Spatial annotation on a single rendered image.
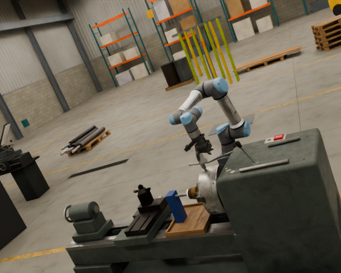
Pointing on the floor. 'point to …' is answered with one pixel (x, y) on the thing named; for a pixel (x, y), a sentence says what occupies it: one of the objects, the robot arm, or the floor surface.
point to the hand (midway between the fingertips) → (206, 161)
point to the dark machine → (1, 216)
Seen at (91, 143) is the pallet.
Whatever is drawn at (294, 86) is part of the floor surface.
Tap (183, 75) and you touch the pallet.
